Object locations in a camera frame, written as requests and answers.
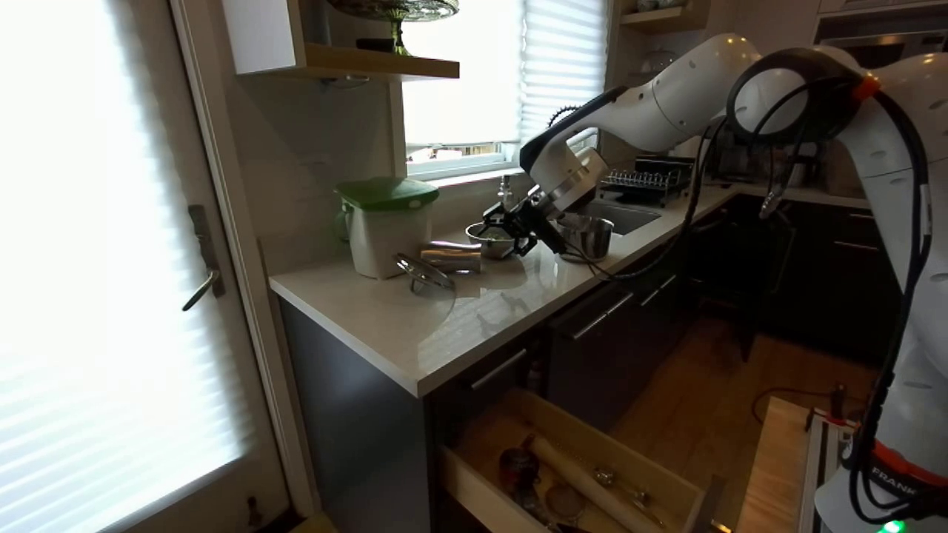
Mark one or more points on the dark kitchen cabinet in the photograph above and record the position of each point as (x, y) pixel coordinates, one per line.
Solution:
(344, 415)

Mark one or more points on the black dish rack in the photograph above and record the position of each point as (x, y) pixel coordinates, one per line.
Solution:
(646, 180)

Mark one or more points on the steel pot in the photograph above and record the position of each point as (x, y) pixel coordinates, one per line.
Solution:
(478, 239)

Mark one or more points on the wooden wall shelf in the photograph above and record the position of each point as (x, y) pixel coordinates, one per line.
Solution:
(373, 63)
(661, 15)

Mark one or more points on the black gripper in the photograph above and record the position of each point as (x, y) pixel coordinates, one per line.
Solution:
(547, 221)

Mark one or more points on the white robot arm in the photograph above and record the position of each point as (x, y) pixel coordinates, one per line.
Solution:
(683, 92)

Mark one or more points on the wooden drawer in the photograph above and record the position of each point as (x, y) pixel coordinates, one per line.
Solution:
(652, 483)

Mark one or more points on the glass dish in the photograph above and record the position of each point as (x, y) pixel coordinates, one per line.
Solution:
(395, 6)

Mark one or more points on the metal cup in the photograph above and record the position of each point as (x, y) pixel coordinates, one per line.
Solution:
(597, 239)

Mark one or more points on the white door blind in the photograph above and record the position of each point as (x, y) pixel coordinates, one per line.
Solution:
(99, 248)

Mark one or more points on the white window blind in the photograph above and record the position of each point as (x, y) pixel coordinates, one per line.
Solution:
(564, 70)

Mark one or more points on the white container green lid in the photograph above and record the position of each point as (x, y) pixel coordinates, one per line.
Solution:
(385, 239)

